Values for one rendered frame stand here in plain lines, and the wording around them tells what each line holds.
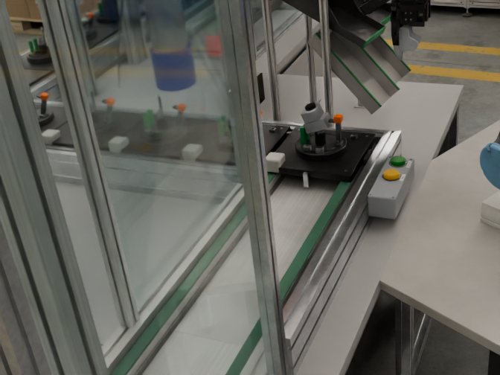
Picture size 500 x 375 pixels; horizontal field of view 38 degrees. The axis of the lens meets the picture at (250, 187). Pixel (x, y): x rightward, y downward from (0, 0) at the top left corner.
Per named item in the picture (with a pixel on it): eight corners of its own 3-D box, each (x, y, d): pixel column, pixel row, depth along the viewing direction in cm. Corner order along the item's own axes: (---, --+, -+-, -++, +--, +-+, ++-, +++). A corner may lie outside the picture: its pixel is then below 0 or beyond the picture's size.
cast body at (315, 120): (332, 121, 196) (322, 98, 194) (327, 129, 193) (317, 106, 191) (306, 128, 201) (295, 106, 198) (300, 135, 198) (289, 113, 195)
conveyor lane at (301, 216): (376, 167, 210) (375, 137, 205) (265, 370, 145) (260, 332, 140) (283, 158, 221) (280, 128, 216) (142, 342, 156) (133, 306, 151)
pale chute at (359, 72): (390, 97, 220) (399, 88, 217) (371, 114, 211) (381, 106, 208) (328, 27, 220) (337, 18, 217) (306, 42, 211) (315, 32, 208)
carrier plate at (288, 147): (376, 140, 205) (376, 133, 204) (351, 182, 187) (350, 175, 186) (295, 132, 215) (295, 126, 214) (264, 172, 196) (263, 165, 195)
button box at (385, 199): (414, 178, 195) (414, 157, 192) (395, 220, 179) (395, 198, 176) (388, 175, 198) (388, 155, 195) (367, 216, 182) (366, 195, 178)
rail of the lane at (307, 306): (401, 161, 211) (401, 128, 206) (294, 377, 143) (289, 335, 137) (382, 160, 213) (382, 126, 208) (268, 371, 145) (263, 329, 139)
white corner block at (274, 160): (286, 166, 198) (285, 152, 196) (280, 174, 194) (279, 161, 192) (270, 164, 200) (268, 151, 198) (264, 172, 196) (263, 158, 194)
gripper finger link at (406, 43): (417, 65, 179) (417, 28, 174) (393, 64, 181) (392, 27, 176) (420, 60, 181) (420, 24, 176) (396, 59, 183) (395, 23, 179)
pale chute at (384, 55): (402, 78, 232) (411, 70, 228) (384, 94, 223) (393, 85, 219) (343, 12, 232) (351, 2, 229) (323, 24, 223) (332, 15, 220)
